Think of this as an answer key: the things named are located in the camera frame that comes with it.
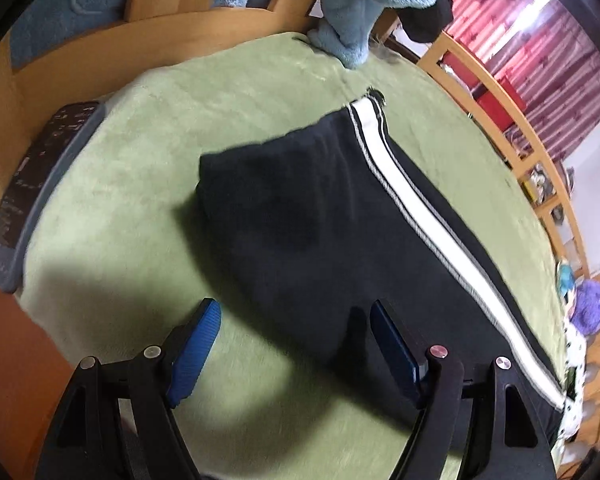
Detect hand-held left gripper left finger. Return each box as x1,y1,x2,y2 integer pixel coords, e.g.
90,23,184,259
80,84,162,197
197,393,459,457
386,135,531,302
34,298,222,480

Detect dark mat with grey border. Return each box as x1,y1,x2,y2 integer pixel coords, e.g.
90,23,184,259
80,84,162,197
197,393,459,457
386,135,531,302
0,101,106,293

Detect light blue fleece garment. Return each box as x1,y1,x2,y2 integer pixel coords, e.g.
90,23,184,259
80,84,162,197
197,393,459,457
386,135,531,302
307,0,438,70

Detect black pants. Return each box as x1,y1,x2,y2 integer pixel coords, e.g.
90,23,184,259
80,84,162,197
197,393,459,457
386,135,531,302
197,95,568,466

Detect white floral pillow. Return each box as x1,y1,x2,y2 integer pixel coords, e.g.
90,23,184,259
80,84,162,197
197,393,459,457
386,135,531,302
560,320,589,441

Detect wooden bed frame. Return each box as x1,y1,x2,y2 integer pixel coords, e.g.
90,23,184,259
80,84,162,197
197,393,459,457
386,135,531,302
0,0,600,480

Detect blue floor mat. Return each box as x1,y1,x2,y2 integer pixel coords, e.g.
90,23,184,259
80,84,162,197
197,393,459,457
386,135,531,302
10,0,281,68

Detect purple plush toy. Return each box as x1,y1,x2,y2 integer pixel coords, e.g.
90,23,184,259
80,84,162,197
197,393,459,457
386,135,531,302
570,280,600,336

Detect black garment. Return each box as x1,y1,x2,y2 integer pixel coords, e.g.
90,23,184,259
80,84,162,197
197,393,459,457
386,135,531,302
402,0,453,43

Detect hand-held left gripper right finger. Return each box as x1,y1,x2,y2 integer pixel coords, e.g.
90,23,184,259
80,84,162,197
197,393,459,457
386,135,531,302
370,300,556,480

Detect pile of boxes and bags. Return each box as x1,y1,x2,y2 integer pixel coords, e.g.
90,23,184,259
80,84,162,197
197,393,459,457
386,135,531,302
522,165,576,207

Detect green fleece blanket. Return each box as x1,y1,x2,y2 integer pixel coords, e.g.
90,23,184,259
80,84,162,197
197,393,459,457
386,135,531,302
20,30,568,480

